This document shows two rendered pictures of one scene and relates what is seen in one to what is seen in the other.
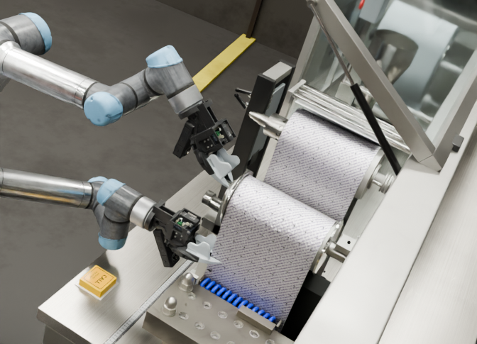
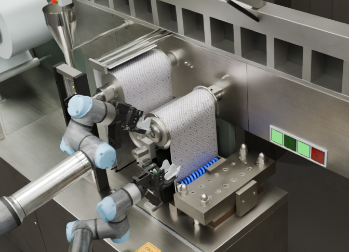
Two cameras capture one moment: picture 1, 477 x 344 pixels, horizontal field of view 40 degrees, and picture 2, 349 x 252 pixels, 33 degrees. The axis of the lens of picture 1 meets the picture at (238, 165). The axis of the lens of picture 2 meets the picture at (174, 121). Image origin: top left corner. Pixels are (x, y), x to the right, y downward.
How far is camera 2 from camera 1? 1.48 m
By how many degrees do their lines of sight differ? 47
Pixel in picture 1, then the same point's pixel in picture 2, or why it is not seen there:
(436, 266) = not seen: hidden behind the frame
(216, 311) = (206, 182)
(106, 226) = (122, 226)
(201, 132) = (129, 118)
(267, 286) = (203, 148)
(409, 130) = not seen: outside the picture
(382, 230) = (320, 25)
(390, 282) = not seen: outside the picture
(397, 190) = (286, 17)
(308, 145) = (138, 79)
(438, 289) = not seen: hidden behind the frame
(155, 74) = (89, 116)
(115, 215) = (124, 213)
